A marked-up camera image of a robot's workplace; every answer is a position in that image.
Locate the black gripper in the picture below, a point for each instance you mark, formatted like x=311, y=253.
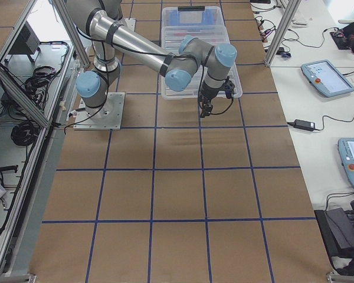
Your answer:
x=207, y=97

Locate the clear plastic box lid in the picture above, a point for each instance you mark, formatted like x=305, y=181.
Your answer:
x=197, y=54

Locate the clear plastic storage box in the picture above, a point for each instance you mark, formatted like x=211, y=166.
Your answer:
x=192, y=16

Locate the black power adapter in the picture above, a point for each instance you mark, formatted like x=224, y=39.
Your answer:
x=304, y=125

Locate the teach pendant with red button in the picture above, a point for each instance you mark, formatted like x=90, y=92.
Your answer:
x=326, y=78

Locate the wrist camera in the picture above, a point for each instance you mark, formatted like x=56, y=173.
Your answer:
x=228, y=87

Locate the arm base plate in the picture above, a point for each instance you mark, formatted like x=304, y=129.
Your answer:
x=108, y=118

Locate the aluminium frame post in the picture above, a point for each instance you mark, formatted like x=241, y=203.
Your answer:
x=284, y=23

